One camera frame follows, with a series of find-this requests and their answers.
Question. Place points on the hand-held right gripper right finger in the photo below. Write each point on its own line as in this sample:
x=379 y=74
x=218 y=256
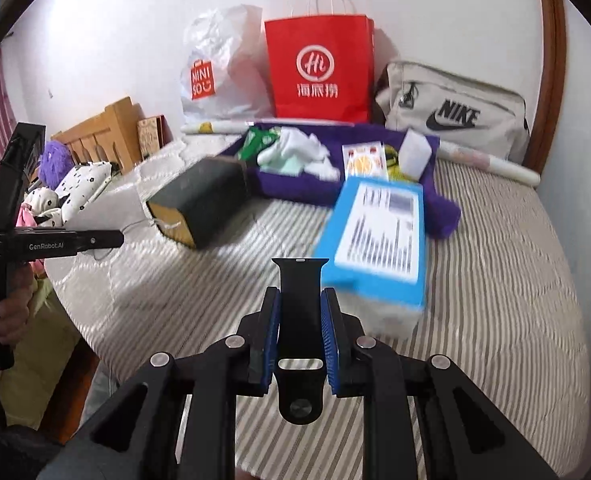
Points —
x=333 y=345

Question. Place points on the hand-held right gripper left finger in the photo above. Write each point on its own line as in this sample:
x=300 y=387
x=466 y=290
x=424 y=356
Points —
x=270 y=345

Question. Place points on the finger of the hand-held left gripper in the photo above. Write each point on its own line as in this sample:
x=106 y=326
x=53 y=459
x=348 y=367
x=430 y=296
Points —
x=100 y=240

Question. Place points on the white sock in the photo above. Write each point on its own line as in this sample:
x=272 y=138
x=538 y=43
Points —
x=323 y=167
x=300 y=142

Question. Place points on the green tissue packet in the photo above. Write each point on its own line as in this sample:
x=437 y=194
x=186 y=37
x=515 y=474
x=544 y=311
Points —
x=258 y=142

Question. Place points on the printed snack packet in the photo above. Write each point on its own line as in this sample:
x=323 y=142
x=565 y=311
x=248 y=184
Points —
x=363 y=160

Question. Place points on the yellow black pouch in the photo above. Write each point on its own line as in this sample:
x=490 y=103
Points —
x=393 y=162

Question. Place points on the person's left hand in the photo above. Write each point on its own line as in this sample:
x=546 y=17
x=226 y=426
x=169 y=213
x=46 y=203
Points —
x=18 y=305

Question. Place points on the pink blanket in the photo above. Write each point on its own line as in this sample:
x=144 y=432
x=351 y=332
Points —
x=25 y=217

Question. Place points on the black white plush toy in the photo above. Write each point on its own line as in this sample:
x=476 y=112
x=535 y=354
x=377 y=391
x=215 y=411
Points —
x=40 y=207

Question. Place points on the purple plush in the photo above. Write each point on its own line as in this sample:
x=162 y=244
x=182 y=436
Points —
x=55 y=160

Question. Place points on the floral print pillow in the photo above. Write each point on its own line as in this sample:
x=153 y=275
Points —
x=83 y=180

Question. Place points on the dark tin box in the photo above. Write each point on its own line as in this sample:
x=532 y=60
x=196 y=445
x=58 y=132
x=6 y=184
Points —
x=200 y=200

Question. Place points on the light wooden headboard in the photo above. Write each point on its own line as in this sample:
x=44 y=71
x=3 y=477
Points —
x=105 y=130

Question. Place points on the blue tissue pack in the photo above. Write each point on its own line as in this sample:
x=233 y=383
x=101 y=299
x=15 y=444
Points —
x=375 y=240

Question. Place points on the green bed sheet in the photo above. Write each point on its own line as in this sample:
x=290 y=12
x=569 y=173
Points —
x=40 y=350

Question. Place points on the purple towel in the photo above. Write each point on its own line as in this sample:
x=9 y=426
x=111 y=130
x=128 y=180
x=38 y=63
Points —
x=295 y=182

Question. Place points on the striped mattress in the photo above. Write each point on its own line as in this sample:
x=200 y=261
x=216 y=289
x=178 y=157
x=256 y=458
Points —
x=500 y=285

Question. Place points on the white plastic shopping bag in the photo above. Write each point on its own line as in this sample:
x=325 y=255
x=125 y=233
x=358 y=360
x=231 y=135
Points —
x=225 y=70

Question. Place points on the grey waist bag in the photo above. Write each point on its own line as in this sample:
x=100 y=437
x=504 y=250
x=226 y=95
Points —
x=455 y=110

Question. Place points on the red paper bag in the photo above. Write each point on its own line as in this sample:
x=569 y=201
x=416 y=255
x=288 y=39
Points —
x=320 y=65

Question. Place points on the brown wooden frame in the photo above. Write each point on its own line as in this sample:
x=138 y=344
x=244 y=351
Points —
x=550 y=60

